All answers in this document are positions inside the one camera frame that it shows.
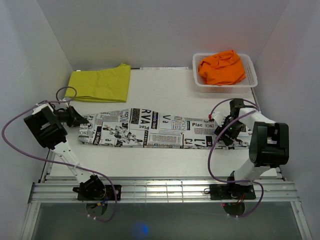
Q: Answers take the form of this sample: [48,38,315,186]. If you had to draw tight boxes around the white plastic basket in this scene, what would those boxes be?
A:
[192,53,258,94]

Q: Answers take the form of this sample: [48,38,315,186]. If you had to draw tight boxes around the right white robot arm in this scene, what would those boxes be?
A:
[209,98,289,199]

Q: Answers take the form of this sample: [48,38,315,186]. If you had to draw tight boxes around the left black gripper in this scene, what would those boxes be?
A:
[54,105,89,128]

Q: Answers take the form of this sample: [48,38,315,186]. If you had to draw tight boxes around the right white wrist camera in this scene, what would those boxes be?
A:
[208,111,226,127]

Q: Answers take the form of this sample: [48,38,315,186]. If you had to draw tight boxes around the orange trousers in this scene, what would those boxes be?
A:
[198,50,246,86]

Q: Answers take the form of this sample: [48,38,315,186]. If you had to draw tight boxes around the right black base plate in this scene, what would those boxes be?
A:
[208,183,256,200]

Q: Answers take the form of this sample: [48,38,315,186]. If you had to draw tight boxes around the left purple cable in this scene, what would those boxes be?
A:
[1,86,118,223]

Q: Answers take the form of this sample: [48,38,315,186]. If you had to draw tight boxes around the folded yellow-green trousers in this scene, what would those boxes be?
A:
[65,64,131,103]

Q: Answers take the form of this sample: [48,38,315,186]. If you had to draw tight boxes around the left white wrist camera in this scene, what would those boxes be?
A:
[58,98,72,108]

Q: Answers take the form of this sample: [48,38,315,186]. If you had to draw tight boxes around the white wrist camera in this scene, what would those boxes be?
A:
[208,111,226,127]
[58,98,72,108]

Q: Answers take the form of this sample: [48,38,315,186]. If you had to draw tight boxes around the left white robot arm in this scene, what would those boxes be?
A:
[24,102,106,200]

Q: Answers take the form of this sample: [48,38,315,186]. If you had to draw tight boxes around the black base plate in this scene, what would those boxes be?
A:
[72,184,122,202]
[208,183,256,200]

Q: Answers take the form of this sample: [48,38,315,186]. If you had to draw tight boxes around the aluminium rail frame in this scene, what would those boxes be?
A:
[20,89,313,240]

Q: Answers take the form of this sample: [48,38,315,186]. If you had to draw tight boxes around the newspaper print trousers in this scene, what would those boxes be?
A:
[77,107,255,150]

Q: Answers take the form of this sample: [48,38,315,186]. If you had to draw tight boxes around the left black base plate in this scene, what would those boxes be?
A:
[72,184,122,202]

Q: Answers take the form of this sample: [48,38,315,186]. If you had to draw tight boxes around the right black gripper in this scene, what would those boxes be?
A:
[214,117,244,147]

